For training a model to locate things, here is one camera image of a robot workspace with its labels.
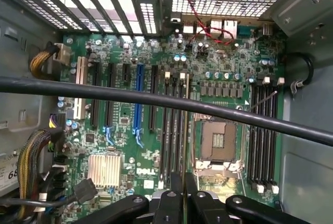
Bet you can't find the black RAM slot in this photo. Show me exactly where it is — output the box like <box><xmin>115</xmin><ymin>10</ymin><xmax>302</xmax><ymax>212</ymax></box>
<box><xmin>247</xmin><ymin>84</ymin><xmax>259</xmax><ymax>185</ymax></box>
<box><xmin>168</xmin><ymin>72</ymin><xmax>179</xmax><ymax>183</ymax></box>
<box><xmin>267</xmin><ymin>77</ymin><xmax>286</xmax><ymax>195</ymax></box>
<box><xmin>253</xmin><ymin>77</ymin><xmax>271</xmax><ymax>193</ymax></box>
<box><xmin>175</xmin><ymin>71</ymin><xmax>187</xmax><ymax>175</ymax></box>
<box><xmin>261</xmin><ymin>84</ymin><xmax>273</xmax><ymax>185</ymax></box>
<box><xmin>158</xmin><ymin>70</ymin><xmax>172</xmax><ymax>191</ymax></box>

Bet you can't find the silver socket cover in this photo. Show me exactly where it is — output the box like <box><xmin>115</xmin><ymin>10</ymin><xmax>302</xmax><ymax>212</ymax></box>
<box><xmin>194</xmin><ymin>160</ymin><xmax>245</xmax><ymax>180</ymax></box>

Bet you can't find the CPU socket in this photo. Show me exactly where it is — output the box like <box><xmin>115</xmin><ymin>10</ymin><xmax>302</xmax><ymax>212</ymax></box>
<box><xmin>194</xmin><ymin>114</ymin><xmax>247</xmax><ymax>180</ymax></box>

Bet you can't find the silver finned heat sink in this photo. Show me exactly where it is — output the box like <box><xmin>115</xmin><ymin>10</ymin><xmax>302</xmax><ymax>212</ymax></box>
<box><xmin>87</xmin><ymin>155</ymin><xmax>122</xmax><ymax>188</ymax></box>

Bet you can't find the green Dell motherboard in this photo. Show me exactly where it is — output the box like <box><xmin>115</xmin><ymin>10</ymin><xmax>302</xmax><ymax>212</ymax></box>
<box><xmin>56</xmin><ymin>32</ymin><xmax>287</xmax><ymax>224</ymax></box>

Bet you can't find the open grey PC case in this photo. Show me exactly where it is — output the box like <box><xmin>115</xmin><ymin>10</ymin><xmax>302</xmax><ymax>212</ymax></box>
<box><xmin>0</xmin><ymin>0</ymin><xmax>333</xmax><ymax>224</ymax></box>

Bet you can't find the thin locking lever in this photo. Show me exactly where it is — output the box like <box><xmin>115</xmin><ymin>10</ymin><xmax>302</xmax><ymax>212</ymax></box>
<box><xmin>249</xmin><ymin>90</ymin><xmax>278</xmax><ymax>113</ymax></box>

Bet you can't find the long black expansion slot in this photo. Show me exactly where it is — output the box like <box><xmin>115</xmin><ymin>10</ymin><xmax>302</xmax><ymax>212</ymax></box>
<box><xmin>90</xmin><ymin>61</ymin><xmax>103</xmax><ymax>129</ymax></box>
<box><xmin>104</xmin><ymin>63</ymin><xmax>117</xmax><ymax>129</ymax></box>
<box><xmin>148</xmin><ymin>64</ymin><xmax>159</xmax><ymax>132</ymax></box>

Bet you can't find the blue expansion slot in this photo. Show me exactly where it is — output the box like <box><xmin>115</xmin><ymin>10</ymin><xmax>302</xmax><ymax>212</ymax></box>
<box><xmin>132</xmin><ymin>63</ymin><xmax>146</xmax><ymax>132</ymax></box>

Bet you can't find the short black expansion slot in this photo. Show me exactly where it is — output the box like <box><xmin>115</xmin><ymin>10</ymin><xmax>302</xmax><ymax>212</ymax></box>
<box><xmin>121</xmin><ymin>63</ymin><xmax>131</xmax><ymax>83</ymax></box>

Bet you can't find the white expansion slot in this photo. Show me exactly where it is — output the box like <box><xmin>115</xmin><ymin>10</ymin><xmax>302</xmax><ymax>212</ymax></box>
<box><xmin>73</xmin><ymin>56</ymin><xmax>88</xmax><ymax>121</ymax></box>

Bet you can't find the silver power supply unit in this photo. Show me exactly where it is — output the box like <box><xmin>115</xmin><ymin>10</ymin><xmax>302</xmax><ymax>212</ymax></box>
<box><xmin>0</xmin><ymin>0</ymin><xmax>62</xmax><ymax>198</ymax></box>

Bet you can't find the black SATA wire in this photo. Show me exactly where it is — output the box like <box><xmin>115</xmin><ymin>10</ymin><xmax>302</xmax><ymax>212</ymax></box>
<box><xmin>0</xmin><ymin>178</ymin><xmax>99</xmax><ymax>210</ymax></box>

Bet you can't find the black camera cable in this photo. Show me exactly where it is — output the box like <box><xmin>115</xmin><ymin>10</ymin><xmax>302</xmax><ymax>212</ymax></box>
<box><xmin>0</xmin><ymin>76</ymin><xmax>333</xmax><ymax>147</ymax></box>

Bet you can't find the yellow black wire bundle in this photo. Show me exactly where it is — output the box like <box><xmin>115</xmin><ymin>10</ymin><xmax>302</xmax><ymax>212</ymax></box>
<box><xmin>17</xmin><ymin>127</ymin><xmax>65</xmax><ymax>221</ymax></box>
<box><xmin>29</xmin><ymin>42</ymin><xmax>72</xmax><ymax>80</ymax></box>

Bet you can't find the black wire loop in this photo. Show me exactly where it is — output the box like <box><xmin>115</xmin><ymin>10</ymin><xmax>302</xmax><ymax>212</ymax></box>
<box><xmin>282</xmin><ymin>51</ymin><xmax>315</xmax><ymax>91</ymax></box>

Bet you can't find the red black twisted wire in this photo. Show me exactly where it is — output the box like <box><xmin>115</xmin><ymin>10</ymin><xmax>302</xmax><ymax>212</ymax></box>
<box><xmin>178</xmin><ymin>0</ymin><xmax>235</xmax><ymax>47</ymax></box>

